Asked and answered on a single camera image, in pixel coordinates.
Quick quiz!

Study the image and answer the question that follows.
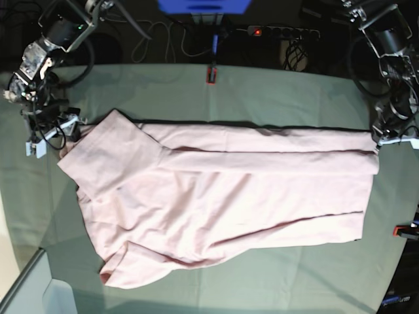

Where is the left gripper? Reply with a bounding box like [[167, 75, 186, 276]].
[[371, 101, 418, 147]]

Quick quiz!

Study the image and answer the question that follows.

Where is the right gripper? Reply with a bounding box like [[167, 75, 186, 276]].
[[21, 99, 85, 147]]

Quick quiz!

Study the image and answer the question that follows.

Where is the pink t-shirt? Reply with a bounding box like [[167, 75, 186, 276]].
[[58, 111, 379, 289]]

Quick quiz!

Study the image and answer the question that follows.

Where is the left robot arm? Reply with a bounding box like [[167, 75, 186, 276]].
[[343, 1, 418, 147]]

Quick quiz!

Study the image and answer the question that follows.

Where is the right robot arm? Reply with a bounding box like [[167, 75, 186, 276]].
[[3, 0, 117, 155]]

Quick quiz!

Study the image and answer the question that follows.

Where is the red black right clamp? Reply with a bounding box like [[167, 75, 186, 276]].
[[393, 220, 419, 241]]

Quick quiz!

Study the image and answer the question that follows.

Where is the red black clamp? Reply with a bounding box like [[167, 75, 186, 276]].
[[206, 65, 217, 85], [393, 220, 419, 241]]

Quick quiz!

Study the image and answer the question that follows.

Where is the red black centre clamp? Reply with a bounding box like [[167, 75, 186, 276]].
[[206, 65, 217, 85]]

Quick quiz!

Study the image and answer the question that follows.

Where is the white power strip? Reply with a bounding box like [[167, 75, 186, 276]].
[[247, 26, 321, 41]]

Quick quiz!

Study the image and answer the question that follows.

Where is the grey-green table cloth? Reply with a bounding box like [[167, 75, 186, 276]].
[[1, 64, 418, 313]]

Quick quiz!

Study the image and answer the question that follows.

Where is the white plastic bin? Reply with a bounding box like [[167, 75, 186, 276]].
[[1, 249, 77, 314]]

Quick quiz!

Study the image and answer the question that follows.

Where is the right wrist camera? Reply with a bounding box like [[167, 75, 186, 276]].
[[26, 140, 47, 159]]

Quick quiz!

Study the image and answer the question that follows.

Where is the black cable bundle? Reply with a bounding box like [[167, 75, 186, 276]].
[[281, 40, 310, 71]]

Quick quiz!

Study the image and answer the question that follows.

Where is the white cable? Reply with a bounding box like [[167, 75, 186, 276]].
[[130, 19, 217, 63]]

